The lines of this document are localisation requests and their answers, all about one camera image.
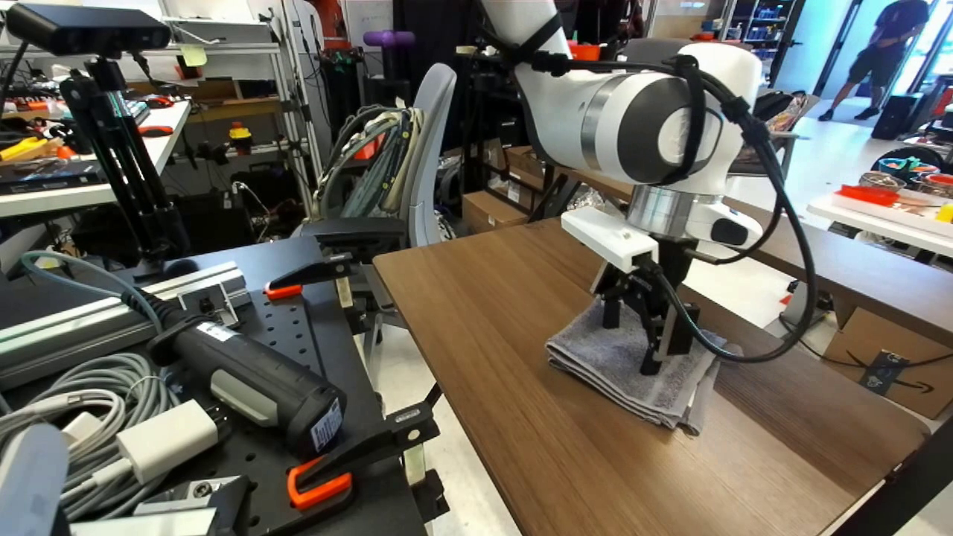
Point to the flat cardboard box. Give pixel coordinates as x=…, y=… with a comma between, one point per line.
x=889, y=361

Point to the black camera tripod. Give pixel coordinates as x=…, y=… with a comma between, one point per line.
x=128, y=167

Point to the white workbench with tools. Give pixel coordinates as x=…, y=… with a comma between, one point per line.
x=70, y=164

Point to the person in dark clothes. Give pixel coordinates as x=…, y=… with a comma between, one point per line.
x=883, y=48

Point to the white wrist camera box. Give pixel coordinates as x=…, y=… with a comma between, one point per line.
x=607, y=237

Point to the white power adapter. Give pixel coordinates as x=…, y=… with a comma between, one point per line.
x=168, y=440

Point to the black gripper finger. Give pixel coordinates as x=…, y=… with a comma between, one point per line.
x=607, y=298
x=669, y=332

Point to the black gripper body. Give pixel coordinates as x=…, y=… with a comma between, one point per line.
x=672, y=261

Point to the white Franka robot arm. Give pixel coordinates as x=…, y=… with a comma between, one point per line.
x=613, y=109

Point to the long wooden bench top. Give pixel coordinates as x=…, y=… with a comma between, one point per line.
x=852, y=270

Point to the black orange bar clamp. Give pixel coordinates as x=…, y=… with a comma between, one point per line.
x=357, y=457

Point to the silver aluminium rail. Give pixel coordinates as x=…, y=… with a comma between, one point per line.
x=100, y=316

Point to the red flat tool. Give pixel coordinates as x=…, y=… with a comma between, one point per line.
x=868, y=194

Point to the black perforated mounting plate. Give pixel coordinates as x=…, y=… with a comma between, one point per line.
x=298, y=337

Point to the grey towel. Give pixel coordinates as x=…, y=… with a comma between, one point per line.
x=619, y=371

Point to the black office chair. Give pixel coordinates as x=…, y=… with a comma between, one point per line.
x=785, y=109

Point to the small cardboard box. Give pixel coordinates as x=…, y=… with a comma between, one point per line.
x=491, y=209

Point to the orange plastic box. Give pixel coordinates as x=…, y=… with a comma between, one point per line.
x=585, y=52

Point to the white table with clutter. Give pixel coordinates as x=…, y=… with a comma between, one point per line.
x=895, y=213

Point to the black stereo camera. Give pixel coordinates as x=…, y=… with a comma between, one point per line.
x=85, y=27

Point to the black handheld controller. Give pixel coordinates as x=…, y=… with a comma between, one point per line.
x=264, y=389

